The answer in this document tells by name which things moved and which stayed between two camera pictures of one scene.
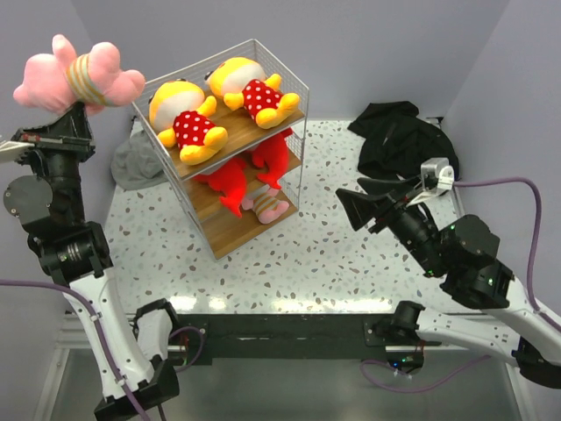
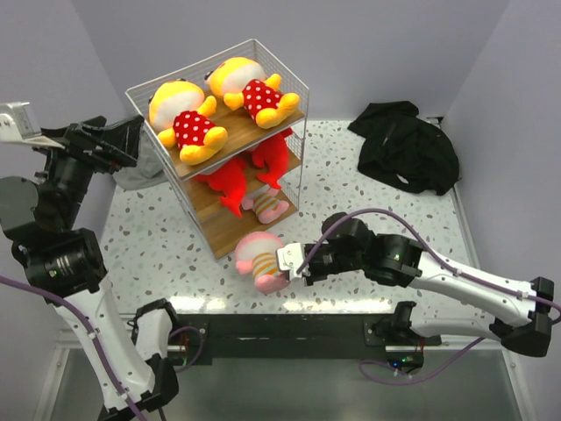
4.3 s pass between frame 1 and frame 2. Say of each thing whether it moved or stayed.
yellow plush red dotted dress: stayed
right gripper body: moved
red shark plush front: stayed
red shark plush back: stayed
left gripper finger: moved
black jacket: stayed
